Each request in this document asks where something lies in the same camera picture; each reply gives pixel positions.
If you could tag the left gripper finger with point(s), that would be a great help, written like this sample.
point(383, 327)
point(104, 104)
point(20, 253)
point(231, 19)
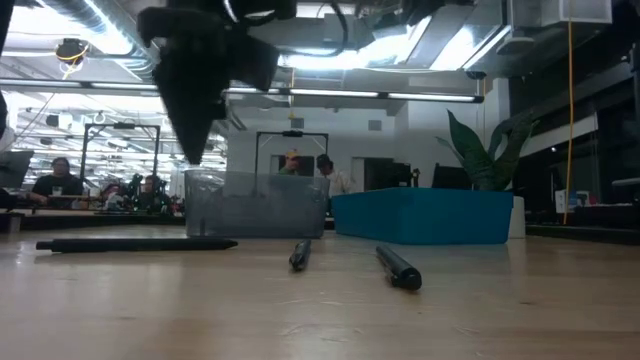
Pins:
point(207, 90)
point(177, 90)

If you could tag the black pen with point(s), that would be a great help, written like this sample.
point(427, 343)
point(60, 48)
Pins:
point(135, 245)
point(400, 270)
point(300, 256)

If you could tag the person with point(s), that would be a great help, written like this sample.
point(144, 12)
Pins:
point(150, 192)
point(57, 182)
point(335, 180)
point(291, 165)

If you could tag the grey translucent plastic bin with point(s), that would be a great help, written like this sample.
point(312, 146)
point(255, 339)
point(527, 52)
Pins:
point(255, 210)

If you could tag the long ceiling light bar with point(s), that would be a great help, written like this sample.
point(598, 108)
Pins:
point(380, 94)

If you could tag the grey computer monitor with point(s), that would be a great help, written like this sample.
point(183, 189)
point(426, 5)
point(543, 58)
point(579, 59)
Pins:
point(15, 167)

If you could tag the blue plastic tray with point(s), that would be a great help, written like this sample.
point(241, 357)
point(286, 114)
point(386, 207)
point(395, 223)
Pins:
point(425, 215)

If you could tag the black monitor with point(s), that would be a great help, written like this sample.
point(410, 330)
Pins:
point(451, 177)

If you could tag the green snake plant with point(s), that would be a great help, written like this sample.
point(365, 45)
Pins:
point(475, 160)

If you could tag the white ceiling unit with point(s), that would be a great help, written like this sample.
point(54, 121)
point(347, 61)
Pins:
point(560, 12)

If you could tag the white paper sign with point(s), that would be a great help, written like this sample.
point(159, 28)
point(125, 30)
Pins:
point(561, 201)

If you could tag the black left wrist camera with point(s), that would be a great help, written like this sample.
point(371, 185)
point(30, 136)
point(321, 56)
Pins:
point(255, 62)

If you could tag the black gantry frame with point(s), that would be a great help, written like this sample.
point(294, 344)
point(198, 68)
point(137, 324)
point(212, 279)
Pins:
point(120, 126)
point(292, 133)

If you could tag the black aluminium table frame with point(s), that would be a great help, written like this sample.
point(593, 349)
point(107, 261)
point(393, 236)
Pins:
point(100, 221)

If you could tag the black ceiling camera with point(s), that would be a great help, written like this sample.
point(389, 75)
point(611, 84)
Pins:
point(476, 75)

